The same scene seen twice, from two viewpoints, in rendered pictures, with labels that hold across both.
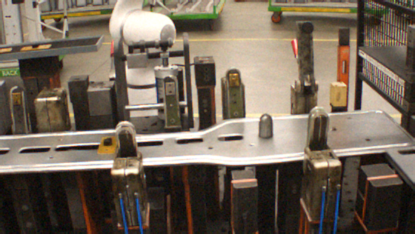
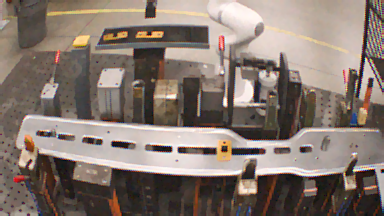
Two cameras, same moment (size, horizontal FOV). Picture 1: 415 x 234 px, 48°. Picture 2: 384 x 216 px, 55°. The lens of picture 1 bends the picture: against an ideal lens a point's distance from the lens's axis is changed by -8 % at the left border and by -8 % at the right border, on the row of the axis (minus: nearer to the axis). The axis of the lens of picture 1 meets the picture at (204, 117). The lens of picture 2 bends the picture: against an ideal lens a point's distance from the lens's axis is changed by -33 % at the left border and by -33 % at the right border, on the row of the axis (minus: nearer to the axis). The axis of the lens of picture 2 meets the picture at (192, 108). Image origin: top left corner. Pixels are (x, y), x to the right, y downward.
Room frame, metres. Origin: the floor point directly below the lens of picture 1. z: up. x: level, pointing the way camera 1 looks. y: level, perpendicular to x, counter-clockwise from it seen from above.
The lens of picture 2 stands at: (-0.08, 0.25, 1.93)
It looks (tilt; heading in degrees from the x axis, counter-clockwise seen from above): 37 degrees down; 3
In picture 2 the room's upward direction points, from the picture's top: 2 degrees clockwise
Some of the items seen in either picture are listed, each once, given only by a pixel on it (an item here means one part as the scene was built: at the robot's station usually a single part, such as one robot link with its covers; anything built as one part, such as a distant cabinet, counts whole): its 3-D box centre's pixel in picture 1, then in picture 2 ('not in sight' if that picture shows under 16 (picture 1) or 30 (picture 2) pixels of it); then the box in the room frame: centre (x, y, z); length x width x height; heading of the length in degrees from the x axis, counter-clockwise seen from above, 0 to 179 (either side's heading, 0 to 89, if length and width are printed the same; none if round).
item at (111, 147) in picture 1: (107, 142); (224, 149); (0.98, 0.21, 1.01); 0.08 x 0.04 x 0.01; 2
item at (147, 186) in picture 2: (32, 209); (148, 184); (0.97, 0.42, 0.84); 0.13 x 0.11 x 0.29; 2
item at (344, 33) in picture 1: (341, 123); (359, 129); (1.16, -0.35, 0.95); 0.03 x 0.01 x 0.50; 92
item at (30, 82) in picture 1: (49, 126); (148, 95); (1.31, 0.45, 0.92); 0.10 x 0.08 x 0.45; 92
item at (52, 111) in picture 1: (61, 163); (166, 142); (1.13, 0.38, 0.89); 0.13 x 0.11 x 0.38; 2
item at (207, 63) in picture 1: (207, 138); (287, 127); (1.20, -0.01, 0.91); 0.07 x 0.05 x 0.42; 2
